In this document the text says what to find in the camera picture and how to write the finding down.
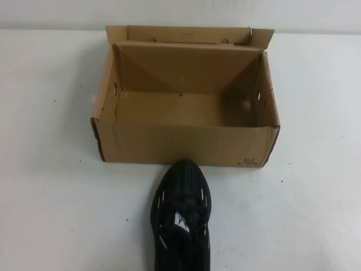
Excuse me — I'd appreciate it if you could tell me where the brown cardboard shoe box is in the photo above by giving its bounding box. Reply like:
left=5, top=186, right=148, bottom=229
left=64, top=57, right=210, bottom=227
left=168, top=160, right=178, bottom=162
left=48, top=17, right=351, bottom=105
left=89, top=24, right=280, bottom=170

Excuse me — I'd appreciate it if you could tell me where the black knit sneaker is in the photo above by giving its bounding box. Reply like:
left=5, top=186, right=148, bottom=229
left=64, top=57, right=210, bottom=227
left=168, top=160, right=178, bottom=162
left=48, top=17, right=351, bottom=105
left=151, top=159, right=213, bottom=271

